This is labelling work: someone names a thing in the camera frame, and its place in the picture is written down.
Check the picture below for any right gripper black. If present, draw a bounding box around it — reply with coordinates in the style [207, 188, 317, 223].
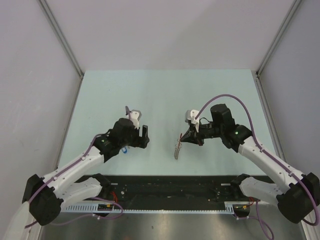
[180, 120, 223, 146]

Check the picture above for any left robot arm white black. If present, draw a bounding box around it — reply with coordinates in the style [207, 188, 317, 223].
[22, 118, 150, 226]

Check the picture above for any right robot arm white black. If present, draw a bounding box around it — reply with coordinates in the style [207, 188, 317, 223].
[180, 104, 320, 224]

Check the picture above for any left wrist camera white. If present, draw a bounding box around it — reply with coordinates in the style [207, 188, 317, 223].
[125, 106, 142, 129]

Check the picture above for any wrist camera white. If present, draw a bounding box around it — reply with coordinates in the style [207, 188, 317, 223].
[125, 106, 142, 129]
[185, 109, 200, 133]

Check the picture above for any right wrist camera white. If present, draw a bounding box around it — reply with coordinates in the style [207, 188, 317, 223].
[185, 109, 200, 133]

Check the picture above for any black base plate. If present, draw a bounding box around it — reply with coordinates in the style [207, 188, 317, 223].
[97, 175, 255, 210]

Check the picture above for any slotted cable duct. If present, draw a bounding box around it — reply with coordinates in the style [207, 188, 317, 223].
[61, 201, 235, 215]

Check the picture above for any right aluminium frame post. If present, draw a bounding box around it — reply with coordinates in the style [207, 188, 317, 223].
[255, 0, 303, 76]

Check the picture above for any aluminium frame post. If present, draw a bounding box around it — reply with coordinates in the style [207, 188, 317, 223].
[255, 0, 303, 76]
[37, 0, 84, 78]

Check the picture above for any left aluminium frame post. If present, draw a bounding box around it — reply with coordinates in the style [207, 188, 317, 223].
[37, 0, 84, 78]

